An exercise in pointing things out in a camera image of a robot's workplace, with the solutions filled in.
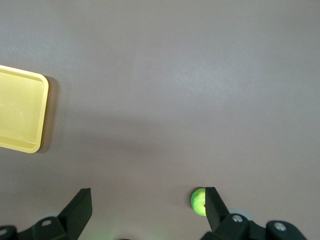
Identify yellow plastic tray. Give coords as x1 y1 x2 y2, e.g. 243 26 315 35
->
0 64 50 154

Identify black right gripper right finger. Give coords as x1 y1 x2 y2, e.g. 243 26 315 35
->
201 186 267 240

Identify green apple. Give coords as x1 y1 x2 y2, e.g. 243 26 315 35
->
190 187 207 217

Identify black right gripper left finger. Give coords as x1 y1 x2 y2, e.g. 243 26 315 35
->
16 187 93 240

